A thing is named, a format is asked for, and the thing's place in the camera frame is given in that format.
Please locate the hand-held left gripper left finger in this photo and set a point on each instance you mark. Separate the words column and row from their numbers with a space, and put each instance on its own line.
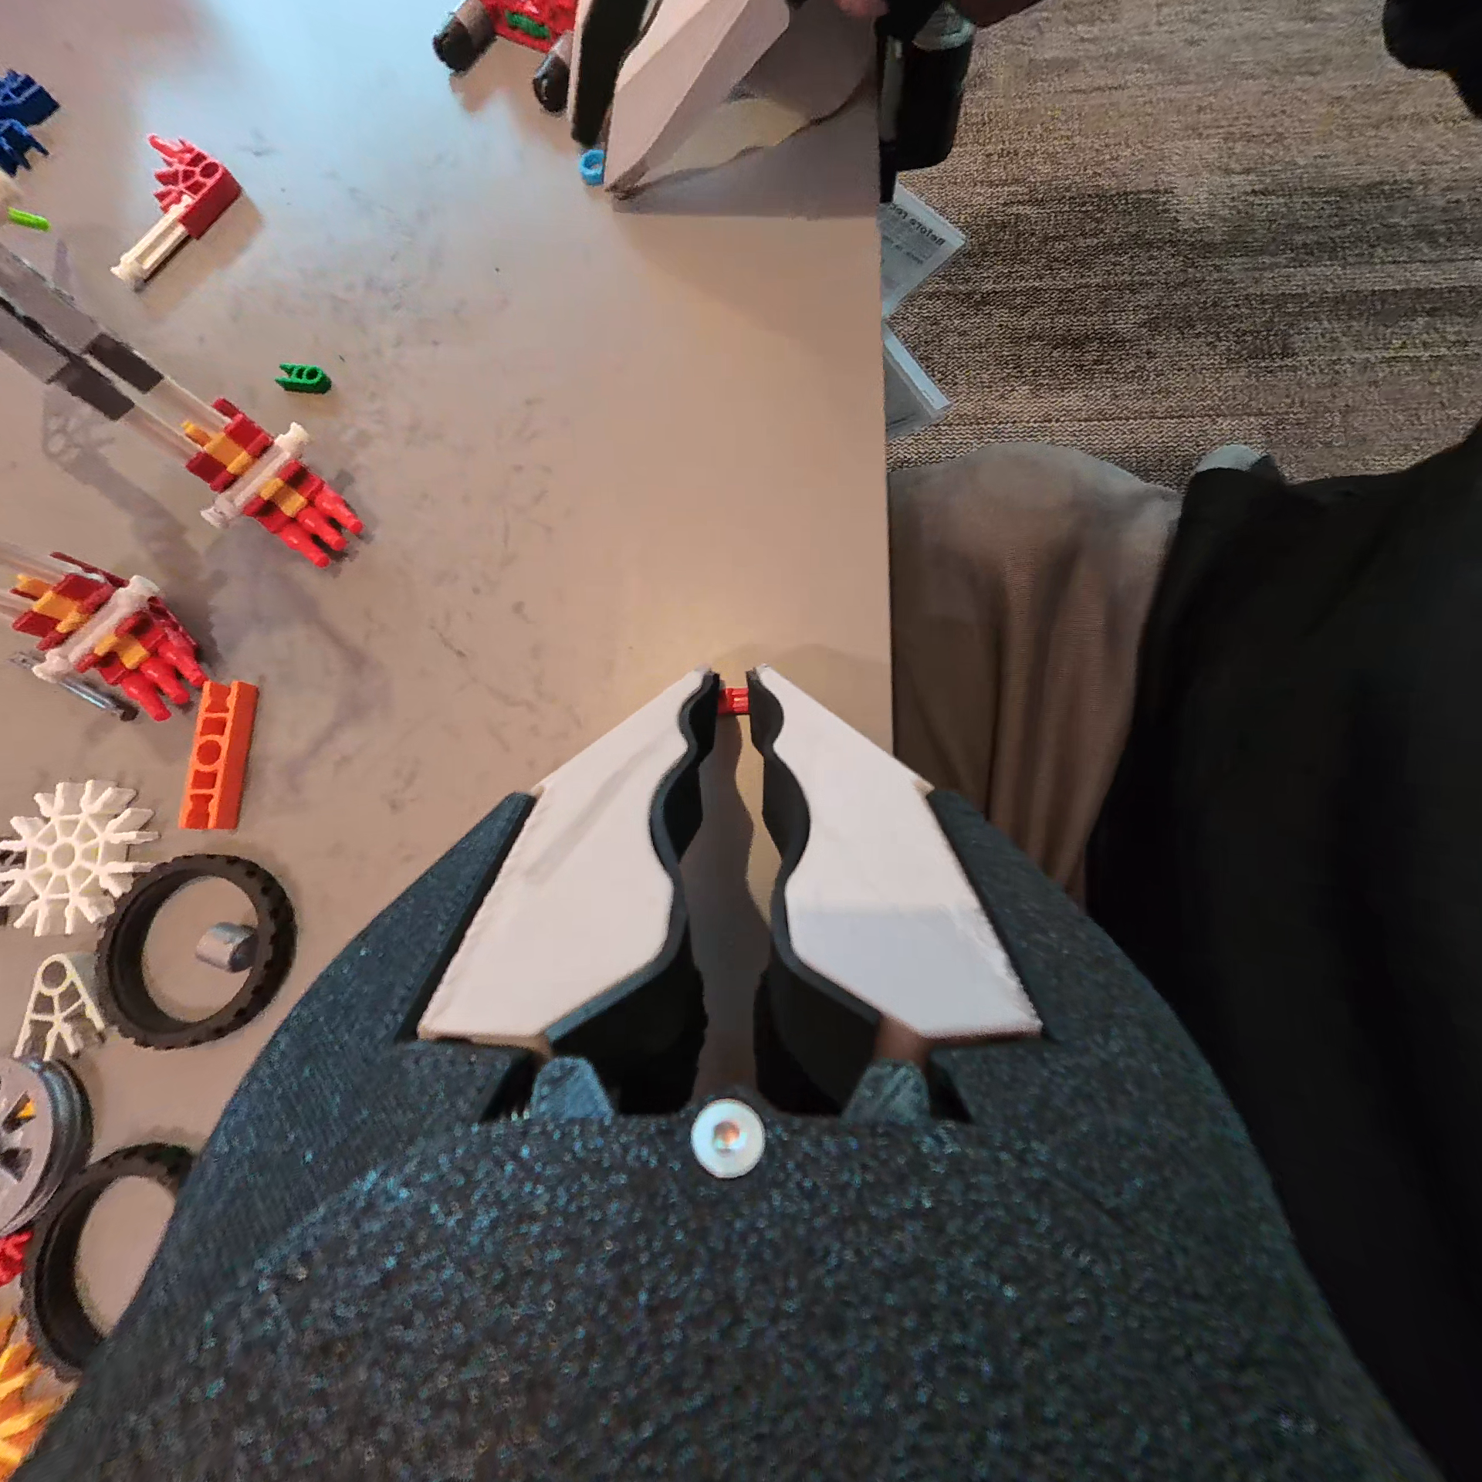
column 556, row 904

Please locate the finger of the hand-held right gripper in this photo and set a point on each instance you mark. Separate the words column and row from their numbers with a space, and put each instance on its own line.
column 695, row 70

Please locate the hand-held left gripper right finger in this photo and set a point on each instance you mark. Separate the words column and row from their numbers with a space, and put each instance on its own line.
column 891, row 904

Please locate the white printed paper sheet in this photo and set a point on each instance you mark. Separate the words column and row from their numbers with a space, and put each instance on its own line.
column 914, row 382
column 914, row 250

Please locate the red toy assembly with wheels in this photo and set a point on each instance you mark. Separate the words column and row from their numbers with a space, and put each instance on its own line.
column 510, row 29

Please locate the person's beige trouser leg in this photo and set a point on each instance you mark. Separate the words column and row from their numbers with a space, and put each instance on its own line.
column 1018, row 648

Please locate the small grey spacer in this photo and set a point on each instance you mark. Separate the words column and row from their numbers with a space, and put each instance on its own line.
column 226, row 946

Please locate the orange toy brick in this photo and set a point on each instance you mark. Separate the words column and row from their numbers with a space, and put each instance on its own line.
column 217, row 759

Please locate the person's black garment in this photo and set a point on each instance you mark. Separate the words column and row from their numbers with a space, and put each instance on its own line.
column 1307, row 869

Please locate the black toy tyre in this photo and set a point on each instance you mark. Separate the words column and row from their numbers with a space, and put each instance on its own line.
column 58, row 1262
column 132, row 996

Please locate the white snowflake toy connector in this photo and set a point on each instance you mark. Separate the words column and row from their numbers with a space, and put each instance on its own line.
column 70, row 856

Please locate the small green toy connector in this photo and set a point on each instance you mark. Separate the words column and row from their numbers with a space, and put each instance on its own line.
column 303, row 378

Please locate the red yellow white toy assembly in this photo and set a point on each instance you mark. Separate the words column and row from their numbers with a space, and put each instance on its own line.
column 277, row 486
column 109, row 638

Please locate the white fan-shaped toy connector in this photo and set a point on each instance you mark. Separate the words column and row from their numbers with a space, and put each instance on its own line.
column 60, row 1005

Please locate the dark rounded object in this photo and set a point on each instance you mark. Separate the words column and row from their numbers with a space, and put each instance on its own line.
column 1436, row 47

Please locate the red connector with white rod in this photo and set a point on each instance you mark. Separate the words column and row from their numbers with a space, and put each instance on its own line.
column 190, row 197

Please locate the thin grey toy rod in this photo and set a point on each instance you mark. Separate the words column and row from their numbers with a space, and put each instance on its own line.
column 69, row 685

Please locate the grey toy wheel hub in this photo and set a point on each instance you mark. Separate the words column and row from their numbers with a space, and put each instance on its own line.
column 33, row 1140

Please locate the small red toy piece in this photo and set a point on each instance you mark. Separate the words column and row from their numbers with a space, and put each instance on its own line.
column 10, row 1260

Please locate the blue toy connector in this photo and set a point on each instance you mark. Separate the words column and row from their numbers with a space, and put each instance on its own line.
column 21, row 115

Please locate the grey and black toy rod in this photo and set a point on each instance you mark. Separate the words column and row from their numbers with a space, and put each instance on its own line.
column 69, row 336

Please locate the short green toy rod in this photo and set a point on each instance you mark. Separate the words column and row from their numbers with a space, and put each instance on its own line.
column 28, row 218

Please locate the yellow orange toy connector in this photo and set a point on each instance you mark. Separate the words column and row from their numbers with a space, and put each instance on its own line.
column 25, row 1389

